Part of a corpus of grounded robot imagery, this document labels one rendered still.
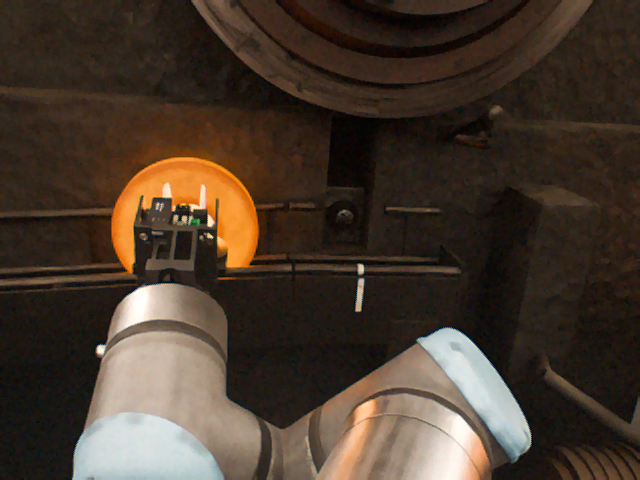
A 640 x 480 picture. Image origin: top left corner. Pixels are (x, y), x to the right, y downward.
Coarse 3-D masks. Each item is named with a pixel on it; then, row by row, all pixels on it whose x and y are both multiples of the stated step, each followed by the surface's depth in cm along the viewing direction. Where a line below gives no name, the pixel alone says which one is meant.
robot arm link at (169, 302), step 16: (144, 288) 45; (160, 288) 45; (176, 288) 45; (192, 288) 46; (128, 304) 44; (144, 304) 43; (160, 304) 43; (176, 304) 43; (192, 304) 44; (208, 304) 45; (112, 320) 46; (128, 320) 43; (144, 320) 42; (176, 320) 42; (192, 320) 43; (208, 320) 44; (224, 320) 47; (112, 336) 43; (224, 336) 46; (224, 352) 45
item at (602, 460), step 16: (544, 448) 72; (560, 448) 69; (576, 448) 68; (592, 448) 69; (608, 448) 70; (624, 448) 69; (544, 464) 69; (560, 464) 68; (576, 464) 66; (592, 464) 66; (608, 464) 66; (624, 464) 67
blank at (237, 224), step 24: (168, 168) 62; (192, 168) 63; (216, 168) 64; (144, 192) 63; (192, 192) 64; (216, 192) 64; (240, 192) 64; (120, 216) 63; (240, 216) 65; (120, 240) 64; (240, 240) 66; (240, 264) 67
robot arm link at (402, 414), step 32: (416, 352) 38; (448, 352) 36; (480, 352) 41; (384, 384) 36; (416, 384) 35; (448, 384) 35; (480, 384) 35; (320, 416) 41; (352, 416) 34; (384, 416) 32; (416, 416) 31; (448, 416) 32; (480, 416) 34; (512, 416) 36; (320, 448) 39; (352, 448) 29; (384, 448) 28; (416, 448) 29; (448, 448) 30; (480, 448) 32; (512, 448) 35
